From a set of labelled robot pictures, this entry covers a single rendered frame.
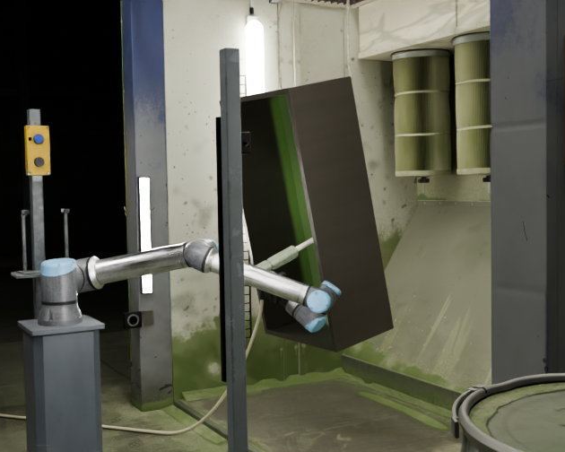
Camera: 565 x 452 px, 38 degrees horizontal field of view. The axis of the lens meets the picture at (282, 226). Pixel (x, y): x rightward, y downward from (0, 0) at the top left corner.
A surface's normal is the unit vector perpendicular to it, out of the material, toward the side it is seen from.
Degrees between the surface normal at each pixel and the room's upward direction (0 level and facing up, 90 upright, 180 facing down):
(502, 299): 90
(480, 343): 57
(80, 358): 90
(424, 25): 90
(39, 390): 90
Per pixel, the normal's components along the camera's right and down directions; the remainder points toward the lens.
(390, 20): -0.88, 0.04
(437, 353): -0.75, -0.51
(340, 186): 0.56, 0.04
